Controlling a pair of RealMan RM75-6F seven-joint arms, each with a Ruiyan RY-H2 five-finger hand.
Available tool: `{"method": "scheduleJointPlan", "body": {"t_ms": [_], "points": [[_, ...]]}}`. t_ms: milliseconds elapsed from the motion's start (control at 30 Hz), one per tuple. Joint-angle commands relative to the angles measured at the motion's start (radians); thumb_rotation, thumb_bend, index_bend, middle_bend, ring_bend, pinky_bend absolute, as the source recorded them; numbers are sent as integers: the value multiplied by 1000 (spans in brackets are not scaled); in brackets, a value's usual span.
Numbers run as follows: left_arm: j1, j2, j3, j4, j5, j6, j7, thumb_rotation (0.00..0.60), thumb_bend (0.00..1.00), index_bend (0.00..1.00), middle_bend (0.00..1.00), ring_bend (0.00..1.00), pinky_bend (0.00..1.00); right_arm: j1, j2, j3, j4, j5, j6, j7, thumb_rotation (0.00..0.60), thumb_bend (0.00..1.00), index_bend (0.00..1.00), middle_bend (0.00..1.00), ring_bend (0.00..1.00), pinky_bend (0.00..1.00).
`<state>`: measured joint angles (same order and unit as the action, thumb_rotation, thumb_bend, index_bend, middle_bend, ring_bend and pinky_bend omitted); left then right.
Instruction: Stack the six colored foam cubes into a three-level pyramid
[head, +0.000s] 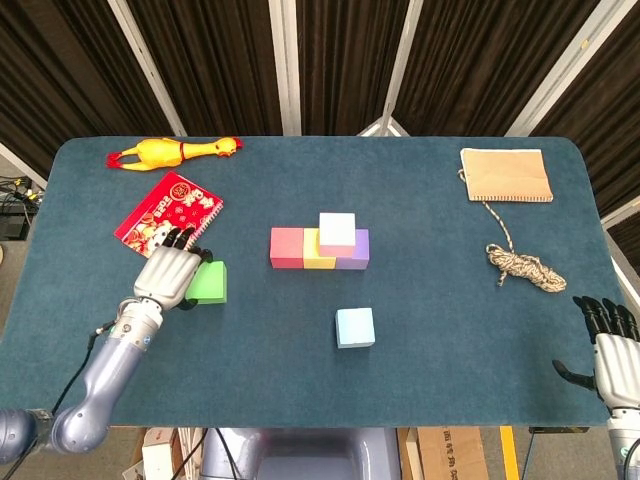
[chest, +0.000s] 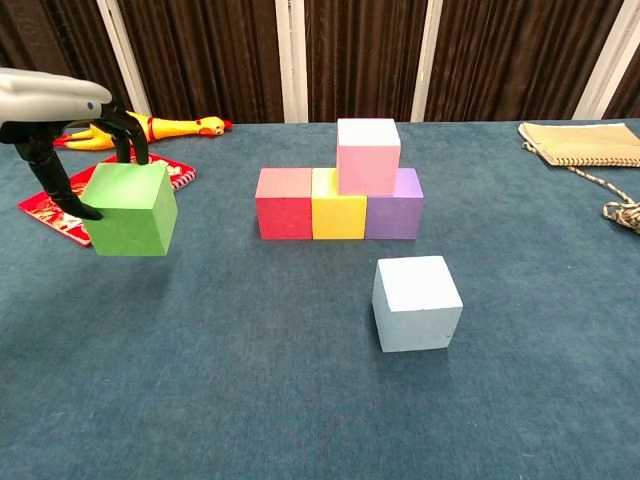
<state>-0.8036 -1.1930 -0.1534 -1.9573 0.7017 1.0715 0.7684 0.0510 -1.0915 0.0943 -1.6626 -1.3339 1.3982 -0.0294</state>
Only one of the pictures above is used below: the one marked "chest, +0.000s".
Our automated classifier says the white partition frame post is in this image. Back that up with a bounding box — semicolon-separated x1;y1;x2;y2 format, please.
97;0;152;117
572;0;640;120
275;0;309;124
410;0;444;123

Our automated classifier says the purple foam cube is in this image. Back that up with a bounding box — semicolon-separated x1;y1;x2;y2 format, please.
364;167;425;241

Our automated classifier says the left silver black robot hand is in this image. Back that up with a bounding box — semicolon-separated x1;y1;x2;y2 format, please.
0;67;151;222

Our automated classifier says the green foam cube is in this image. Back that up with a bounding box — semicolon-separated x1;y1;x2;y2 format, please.
78;162;180;258

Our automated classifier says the red spiral notebook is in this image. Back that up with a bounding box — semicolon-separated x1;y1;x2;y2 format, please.
18;152;197;248

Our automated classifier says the pink and white foam cube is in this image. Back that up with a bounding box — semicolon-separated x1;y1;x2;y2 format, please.
336;118;403;197

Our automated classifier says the light blue foam cube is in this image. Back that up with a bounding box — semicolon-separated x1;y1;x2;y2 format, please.
371;255;464;354

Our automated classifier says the red foam cube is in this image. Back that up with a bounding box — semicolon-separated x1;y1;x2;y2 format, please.
254;167;314;241

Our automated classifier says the brown kraft spiral notebook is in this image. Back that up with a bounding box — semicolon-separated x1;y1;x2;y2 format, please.
517;121;640;168

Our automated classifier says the yellow foam cube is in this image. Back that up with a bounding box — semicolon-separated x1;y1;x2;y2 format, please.
311;167;369;241

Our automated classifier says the beige braided rope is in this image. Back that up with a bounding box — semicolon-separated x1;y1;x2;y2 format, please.
521;141;640;236

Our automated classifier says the yellow rubber chicken toy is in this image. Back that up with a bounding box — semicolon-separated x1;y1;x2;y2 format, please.
52;112;234;151

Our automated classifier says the dark brown curtain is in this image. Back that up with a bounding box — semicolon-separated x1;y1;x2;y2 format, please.
0;0;640;134

